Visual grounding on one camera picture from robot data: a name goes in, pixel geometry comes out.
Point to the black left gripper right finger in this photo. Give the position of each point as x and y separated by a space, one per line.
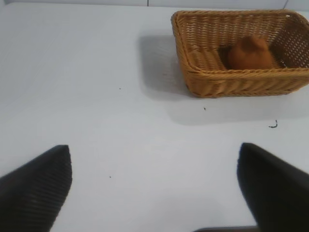
277 191

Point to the knobbed orange fruit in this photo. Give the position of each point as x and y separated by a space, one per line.
248 56

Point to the brown woven wicker basket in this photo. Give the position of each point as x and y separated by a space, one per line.
241 82

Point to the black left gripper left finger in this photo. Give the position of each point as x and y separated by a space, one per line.
33 191

